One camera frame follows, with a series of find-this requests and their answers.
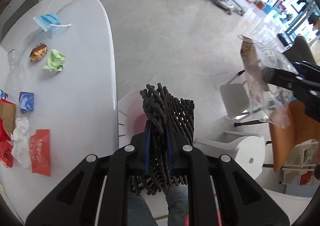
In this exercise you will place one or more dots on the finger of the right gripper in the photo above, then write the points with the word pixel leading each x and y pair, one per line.
pixel 280 78
pixel 307 70

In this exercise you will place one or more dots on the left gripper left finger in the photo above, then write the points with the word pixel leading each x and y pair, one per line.
pixel 96 190

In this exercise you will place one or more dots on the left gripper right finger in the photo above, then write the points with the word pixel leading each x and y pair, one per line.
pixel 220 192

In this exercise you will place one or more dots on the clear plastic bag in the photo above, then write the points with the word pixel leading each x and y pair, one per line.
pixel 267 102

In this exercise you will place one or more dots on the red snack packet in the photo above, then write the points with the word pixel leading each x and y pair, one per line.
pixel 40 152

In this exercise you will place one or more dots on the black foam net sleeve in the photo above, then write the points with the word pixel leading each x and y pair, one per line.
pixel 165 113

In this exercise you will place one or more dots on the blue surgical face mask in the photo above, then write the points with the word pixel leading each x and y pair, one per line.
pixel 49 22

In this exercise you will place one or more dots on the white slotted trash bin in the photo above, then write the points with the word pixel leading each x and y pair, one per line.
pixel 131 117

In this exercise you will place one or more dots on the orange chair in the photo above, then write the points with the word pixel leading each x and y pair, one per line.
pixel 300 129

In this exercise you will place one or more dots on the crumpled white tissue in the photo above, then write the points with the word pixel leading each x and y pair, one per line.
pixel 20 137

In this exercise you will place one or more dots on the blue crumpled wrapper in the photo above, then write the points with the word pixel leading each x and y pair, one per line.
pixel 26 101

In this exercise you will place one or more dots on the red and brown package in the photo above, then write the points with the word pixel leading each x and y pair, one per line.
pixel 8 111

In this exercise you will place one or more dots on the crumpled green paper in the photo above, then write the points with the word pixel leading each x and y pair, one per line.
pixel 55 61

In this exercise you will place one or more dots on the clear plastic bottle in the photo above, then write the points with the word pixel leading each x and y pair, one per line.
pixel 16 75

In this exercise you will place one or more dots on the brown snack wrapper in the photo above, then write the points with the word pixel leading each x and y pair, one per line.
pixel 38 52

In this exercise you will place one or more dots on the grey dining chair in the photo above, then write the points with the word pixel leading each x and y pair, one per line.
pixel 26 5

